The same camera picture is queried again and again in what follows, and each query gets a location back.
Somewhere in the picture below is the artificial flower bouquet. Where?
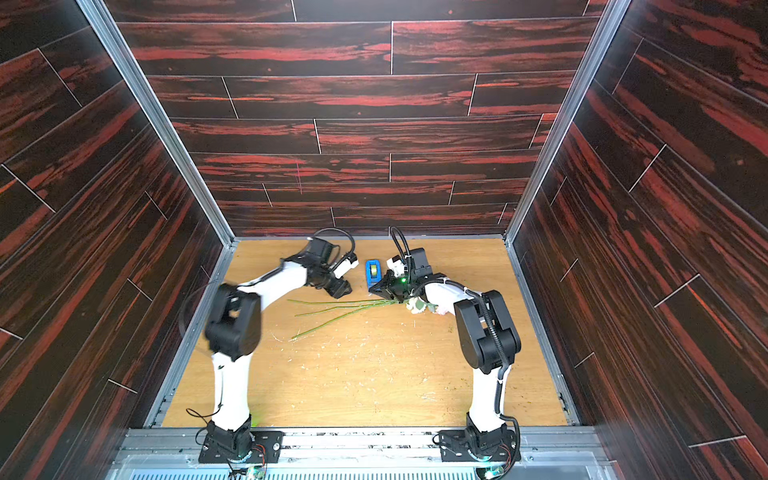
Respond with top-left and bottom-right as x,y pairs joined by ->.
290,297 -> 451,341

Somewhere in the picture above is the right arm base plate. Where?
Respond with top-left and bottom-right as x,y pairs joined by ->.
432,425 -> 520,463

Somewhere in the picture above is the blue tape dispenser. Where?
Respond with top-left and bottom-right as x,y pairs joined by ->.
365,259 -> 382,287

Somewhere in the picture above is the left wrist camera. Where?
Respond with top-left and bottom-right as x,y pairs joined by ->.
332,259 -> 359,279

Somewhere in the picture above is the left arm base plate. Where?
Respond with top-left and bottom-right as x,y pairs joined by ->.
198,428 -> 284,464

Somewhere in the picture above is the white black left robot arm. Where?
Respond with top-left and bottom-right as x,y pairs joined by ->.
204,228 -> 358,459

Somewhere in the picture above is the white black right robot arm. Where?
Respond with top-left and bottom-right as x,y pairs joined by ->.
369,248 -> 522,461

